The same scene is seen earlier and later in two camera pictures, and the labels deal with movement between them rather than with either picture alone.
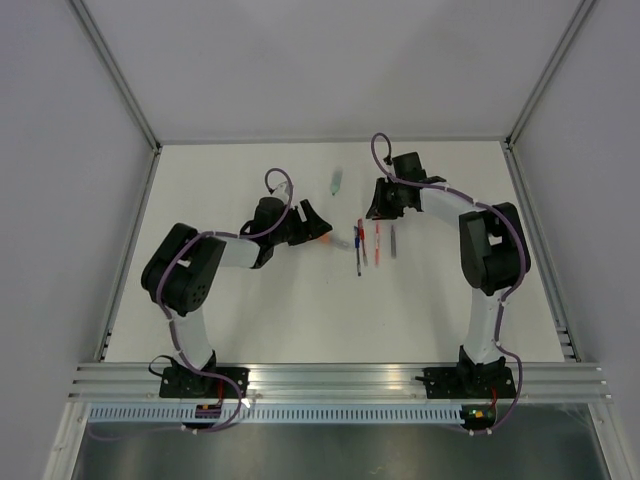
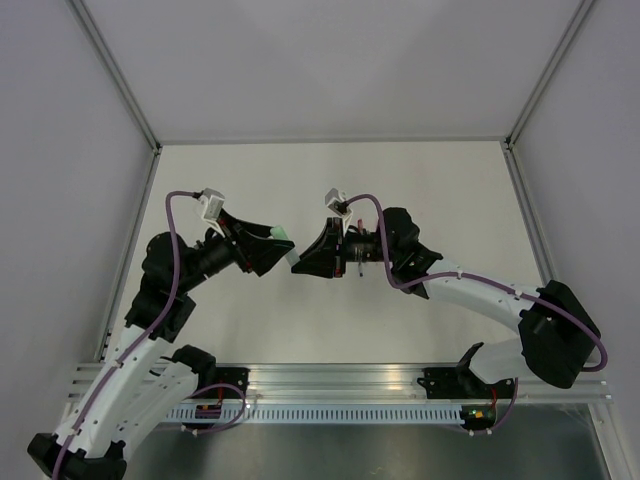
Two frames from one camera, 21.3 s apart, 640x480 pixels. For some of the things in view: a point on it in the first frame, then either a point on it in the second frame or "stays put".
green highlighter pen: [336, 180] → [292, 258]
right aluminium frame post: [576, 20] stays put
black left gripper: [312, 229] → [251, 254]
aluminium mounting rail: [338, 382] stays put
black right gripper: [379, 210] → [320, 258]
